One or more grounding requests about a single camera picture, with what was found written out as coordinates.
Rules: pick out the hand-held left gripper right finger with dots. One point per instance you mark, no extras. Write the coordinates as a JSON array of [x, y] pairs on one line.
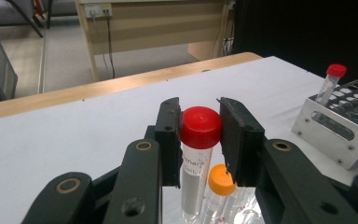
[[240, 143]]

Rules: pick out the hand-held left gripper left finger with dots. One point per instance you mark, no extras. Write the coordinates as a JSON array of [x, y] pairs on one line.
[[167, 140]]

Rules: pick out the red-capped test tube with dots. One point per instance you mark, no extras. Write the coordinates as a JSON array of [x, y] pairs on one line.
[[200, 126], [335, 71]]

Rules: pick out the orange-capped test tube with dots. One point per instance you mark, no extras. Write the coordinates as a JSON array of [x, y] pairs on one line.
[[220, 180]]

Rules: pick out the clear plastic tube rack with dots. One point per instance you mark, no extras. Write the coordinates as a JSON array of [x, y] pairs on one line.
[[236, 208]]

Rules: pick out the perforated metal tube rack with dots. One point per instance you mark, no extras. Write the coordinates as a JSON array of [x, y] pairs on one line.
[[332, 137]]

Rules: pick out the wooden table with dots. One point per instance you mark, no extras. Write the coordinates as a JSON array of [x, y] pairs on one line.
[[74, 93]]

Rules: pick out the white table board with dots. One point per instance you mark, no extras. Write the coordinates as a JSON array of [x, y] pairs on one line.
[[59, 140]]

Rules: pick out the light wooden desk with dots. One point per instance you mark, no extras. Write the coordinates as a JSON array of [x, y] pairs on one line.
[[155, 28]]

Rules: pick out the dark curtain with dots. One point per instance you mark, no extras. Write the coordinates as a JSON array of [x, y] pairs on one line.
[[304, 31]]

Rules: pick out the white power outlet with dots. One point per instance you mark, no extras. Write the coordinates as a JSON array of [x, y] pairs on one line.
[[98, 10]]

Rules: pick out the black tripod legs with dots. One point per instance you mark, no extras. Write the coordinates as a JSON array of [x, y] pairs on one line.
[[24, 17]]

